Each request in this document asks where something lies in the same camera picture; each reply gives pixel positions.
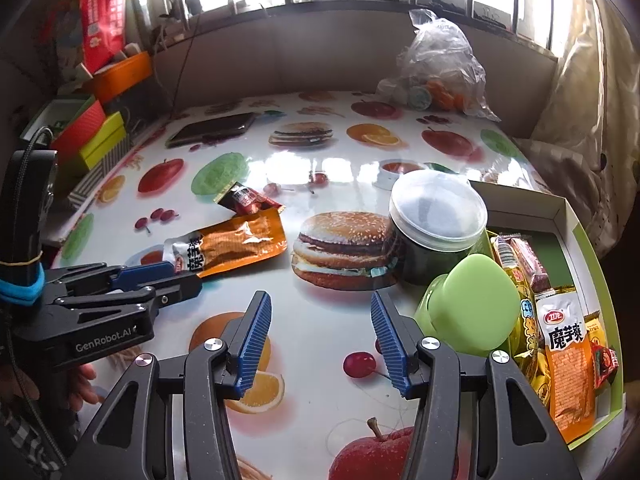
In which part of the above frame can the black phone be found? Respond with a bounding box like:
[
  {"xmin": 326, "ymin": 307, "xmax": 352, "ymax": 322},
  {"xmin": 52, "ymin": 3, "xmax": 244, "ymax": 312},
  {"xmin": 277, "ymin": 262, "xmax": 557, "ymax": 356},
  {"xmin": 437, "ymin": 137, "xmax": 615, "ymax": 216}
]
[{"xmin": 165, "ymin": 112, "xmax": 257, "ymax": 148}]

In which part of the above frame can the red printed bag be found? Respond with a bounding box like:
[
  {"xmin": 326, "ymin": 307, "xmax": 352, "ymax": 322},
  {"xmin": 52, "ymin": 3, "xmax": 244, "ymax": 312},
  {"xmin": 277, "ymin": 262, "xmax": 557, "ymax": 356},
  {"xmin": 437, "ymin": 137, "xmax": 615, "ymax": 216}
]
[{"xmin": 79, "ymin": 0, "xmax": 135, "ymax": 75}]

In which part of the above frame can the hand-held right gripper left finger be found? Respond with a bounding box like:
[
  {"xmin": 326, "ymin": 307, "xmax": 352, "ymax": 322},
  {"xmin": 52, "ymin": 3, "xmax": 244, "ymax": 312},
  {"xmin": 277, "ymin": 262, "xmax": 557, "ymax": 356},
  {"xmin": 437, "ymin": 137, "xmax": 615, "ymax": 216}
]
[{"xmin": 62, "ymin": 290, "xmax": 273, "ymax": 480}]

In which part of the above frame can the yellow-green box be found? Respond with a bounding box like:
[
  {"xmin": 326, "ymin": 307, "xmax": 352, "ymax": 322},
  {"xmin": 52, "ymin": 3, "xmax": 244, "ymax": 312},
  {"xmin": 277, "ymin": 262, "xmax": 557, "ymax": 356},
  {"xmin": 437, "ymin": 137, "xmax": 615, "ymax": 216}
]
[{"xmin": 65, "ymin": 111, "xmax": 128, "ymax": 171}]

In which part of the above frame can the green cardboard box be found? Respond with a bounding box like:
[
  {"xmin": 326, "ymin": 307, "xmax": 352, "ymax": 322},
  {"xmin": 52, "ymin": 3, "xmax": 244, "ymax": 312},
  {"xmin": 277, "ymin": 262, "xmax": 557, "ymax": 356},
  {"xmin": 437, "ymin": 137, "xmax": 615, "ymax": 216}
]
[{"xmin": 467, "ymin": 180, "xmax": 626, "ymax": 451}]

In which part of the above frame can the person's left hand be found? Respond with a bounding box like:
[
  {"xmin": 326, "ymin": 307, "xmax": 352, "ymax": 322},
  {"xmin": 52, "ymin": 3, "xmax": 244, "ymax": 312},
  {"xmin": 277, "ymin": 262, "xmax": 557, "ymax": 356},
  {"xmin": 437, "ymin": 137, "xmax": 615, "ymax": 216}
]
[{"xmin": 65, "ymin": 364, "xmax": 108, "ymax": 411}]

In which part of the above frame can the clear plastic bag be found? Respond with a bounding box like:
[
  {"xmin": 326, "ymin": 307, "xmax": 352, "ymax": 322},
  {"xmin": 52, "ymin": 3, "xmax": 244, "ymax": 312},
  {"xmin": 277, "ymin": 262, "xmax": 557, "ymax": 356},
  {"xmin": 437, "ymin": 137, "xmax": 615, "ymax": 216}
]
[{"xmin": 375, "ymin": 8, "xmax": 501, "ymax": 122}]

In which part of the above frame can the black white striped box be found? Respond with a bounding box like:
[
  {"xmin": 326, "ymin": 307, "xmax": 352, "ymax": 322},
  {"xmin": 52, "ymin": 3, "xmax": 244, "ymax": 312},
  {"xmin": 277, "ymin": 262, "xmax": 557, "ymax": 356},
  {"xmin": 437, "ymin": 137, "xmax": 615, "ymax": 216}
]
[{"xmin": 67, "ymin": 135, "xmax": 133, "ymax": 206}]

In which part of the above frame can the dark jar with clear lid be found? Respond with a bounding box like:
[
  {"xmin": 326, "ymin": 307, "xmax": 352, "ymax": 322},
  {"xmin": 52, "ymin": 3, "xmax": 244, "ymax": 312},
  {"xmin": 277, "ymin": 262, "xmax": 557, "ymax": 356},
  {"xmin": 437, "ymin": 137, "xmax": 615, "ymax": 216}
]
[{"xmin": 387, "ymin": 170, "xmax": 488, "ymax": 286}]

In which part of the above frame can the orange snack packet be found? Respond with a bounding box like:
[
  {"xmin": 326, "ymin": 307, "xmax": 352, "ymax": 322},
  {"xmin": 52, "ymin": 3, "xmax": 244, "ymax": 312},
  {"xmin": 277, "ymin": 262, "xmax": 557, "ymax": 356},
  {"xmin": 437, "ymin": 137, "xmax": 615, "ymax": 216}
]
[{"xmin": 162, "ymin": 208, "xmax": 288, "ymax": 279}]

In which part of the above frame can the white open box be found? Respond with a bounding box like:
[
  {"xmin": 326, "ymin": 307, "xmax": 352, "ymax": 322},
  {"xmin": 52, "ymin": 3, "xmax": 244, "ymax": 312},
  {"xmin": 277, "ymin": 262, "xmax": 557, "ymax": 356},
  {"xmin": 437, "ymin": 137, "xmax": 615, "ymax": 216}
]
[{"xmin": 20, "ymin": 96, "xmax": 96, "ymax": 143}]

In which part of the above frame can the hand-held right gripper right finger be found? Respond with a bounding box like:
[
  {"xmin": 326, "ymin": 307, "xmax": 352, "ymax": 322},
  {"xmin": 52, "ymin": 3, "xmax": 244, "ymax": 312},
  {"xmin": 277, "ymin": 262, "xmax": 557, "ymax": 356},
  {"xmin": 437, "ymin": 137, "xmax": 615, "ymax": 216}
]
[{"xmin": 370, "ymin": 290, "xmax": 583, "ymax": 480}]

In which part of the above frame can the fruit printed tablecloth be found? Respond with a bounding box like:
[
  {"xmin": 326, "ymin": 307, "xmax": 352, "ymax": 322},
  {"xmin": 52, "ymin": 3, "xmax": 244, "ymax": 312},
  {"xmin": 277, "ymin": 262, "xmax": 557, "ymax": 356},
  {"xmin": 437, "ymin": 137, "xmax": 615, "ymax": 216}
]
[{"xmin": 50, "ymin": 91, "xmax": 556, "ymax": 480}]

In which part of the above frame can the person's left forearm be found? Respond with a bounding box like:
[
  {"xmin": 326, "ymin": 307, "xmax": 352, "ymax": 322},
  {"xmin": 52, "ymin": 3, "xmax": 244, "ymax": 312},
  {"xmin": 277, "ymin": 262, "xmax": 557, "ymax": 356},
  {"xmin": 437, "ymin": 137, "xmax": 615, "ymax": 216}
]
[{"xmin": 0, "ymin": 400, "xmax": 81, "ymax": 480}]

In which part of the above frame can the orange box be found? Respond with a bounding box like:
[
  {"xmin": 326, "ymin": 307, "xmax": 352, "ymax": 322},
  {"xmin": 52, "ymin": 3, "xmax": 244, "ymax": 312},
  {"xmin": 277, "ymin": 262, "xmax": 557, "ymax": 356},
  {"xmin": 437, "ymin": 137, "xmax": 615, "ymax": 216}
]
[{"xmin": 82, "ymin": 51, "xmax": 153, "ymax": 106}]

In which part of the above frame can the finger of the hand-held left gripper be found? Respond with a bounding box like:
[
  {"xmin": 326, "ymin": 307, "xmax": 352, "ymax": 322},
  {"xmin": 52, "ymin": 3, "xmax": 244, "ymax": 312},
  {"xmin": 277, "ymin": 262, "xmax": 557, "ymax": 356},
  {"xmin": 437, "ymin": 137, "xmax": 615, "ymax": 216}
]
[
  {"xmin": 45, "ymin": 261, "xmax": 176, "ymax": 297},
  {"xmin": 50, "ymin": 272, "xmax": 203, "ymax": 320}
]

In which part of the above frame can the small red snack packet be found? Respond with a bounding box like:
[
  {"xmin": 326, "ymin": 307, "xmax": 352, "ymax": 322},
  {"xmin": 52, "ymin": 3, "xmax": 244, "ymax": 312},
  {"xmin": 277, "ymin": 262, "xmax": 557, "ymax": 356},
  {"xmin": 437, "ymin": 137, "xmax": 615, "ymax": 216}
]
[{"xmin": 216, "ymin": 181, "xmax": 285, "ymax": 216}]

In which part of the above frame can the cream dotted curtain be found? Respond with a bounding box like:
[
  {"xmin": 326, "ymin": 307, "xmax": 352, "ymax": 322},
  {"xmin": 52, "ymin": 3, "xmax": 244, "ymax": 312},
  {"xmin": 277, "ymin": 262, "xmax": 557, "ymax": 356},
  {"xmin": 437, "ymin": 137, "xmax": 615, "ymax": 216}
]
[{"xmin": 515, "ymin": 0, "xmax": 631, "ymax": 261}]

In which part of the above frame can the light green jar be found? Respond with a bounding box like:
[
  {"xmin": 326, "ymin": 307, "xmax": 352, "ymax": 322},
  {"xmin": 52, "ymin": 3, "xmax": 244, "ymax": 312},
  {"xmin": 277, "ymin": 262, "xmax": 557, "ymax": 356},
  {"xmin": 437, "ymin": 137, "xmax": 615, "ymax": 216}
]
[{"xmin": 414, "ymin": 253, "xmax": 522, "ymax": 358}]

